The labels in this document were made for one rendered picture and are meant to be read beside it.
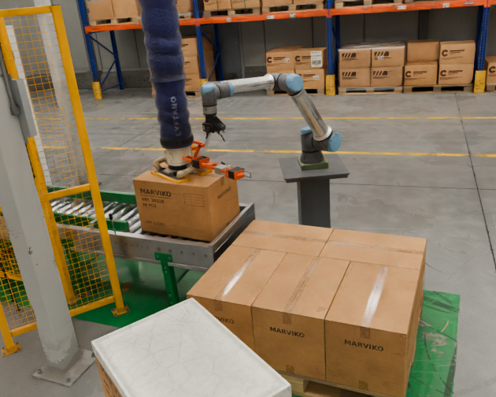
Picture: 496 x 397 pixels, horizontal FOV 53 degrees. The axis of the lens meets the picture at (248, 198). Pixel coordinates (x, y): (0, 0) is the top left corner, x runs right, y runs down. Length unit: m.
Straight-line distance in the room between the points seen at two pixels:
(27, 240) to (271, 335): 1.42
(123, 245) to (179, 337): 1.92
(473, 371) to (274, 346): 1.16
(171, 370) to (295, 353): 1.24
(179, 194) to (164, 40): 0.98
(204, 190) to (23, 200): 1.07
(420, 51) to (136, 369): 9.50
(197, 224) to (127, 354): 1.75
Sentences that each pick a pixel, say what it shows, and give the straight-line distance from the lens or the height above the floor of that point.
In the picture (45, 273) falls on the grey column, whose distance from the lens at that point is 3.11.
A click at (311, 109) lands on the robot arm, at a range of 3.62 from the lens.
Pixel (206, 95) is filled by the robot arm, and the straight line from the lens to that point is 3.04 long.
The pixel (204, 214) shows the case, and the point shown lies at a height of 0.75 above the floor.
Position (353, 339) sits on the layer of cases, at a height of 0.46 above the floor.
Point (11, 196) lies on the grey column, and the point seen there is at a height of 1.20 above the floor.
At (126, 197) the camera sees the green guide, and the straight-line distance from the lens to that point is 4.20.
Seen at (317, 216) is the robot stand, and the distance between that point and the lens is 4.11.
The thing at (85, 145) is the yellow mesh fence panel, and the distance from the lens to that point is 3.34.
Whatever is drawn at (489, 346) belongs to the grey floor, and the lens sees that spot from 3.46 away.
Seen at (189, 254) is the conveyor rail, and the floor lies 0.52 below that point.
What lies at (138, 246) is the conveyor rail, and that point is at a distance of 3.56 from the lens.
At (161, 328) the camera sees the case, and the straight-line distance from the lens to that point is 1.85.
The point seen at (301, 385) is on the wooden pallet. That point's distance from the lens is 2.94.
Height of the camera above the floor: 2.10
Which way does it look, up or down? 23 degrees down
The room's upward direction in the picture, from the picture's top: 5 degrees counter-clockwise
